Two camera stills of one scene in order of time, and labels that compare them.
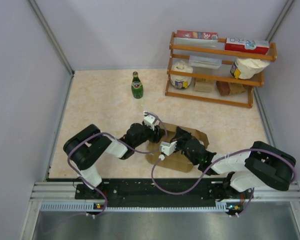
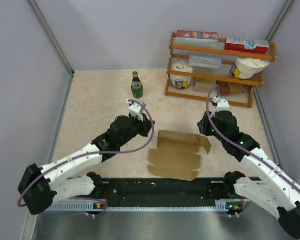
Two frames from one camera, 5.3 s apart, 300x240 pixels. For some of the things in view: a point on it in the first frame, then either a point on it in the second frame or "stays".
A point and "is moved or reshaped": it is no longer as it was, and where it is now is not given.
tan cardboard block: (204, 85) stays
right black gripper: (180, 135) -> (203, 125)
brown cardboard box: (176, 161) is moved or reshaped
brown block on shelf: (236, 88) stays
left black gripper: (157, 134) -> (146, 125)
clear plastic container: (204, 62) stays
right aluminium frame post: (279, 20) stays
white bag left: (181, 81) stays
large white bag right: (245, 68) stays
